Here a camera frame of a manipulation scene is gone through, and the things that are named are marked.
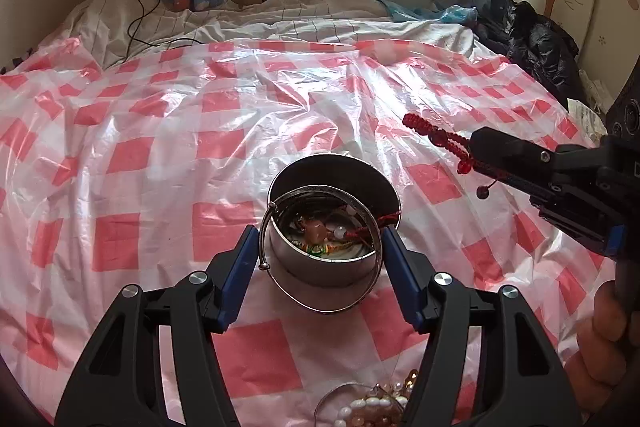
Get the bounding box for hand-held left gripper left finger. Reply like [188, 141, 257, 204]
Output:
[54, 224, 259, 427]

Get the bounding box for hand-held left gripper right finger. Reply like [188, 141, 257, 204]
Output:
[381, 226, 584, 427]

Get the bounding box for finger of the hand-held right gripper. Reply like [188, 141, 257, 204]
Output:
[470, 126, 608, 204]

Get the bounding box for thin red cord bracelet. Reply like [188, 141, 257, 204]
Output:
[345, 213, 401, 242]

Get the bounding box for round metal tin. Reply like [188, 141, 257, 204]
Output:
[266, 155, 402, 289]

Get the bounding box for silver bangle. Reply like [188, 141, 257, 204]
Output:
[256, 188, 386, 314]

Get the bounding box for red braided bracelet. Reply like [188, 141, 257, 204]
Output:
[402, 112, 506, 200]

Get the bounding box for multicolour braided bracelet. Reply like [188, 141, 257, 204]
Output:
[305, 243, 361, 259]

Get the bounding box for person's right hand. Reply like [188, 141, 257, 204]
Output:
[564, 281, 632, 404]

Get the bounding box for white crumpled cloth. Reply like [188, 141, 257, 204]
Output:
[567, 69, 609, 142]

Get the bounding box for black puffer jacket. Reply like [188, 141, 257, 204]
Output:
[475, 0, 583, 100]

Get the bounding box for pink checkered plastic sheet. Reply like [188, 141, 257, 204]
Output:
[0, 34, 601, 427]

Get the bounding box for blue plastic bag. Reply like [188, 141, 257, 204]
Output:
[377, 0, 478, 26]

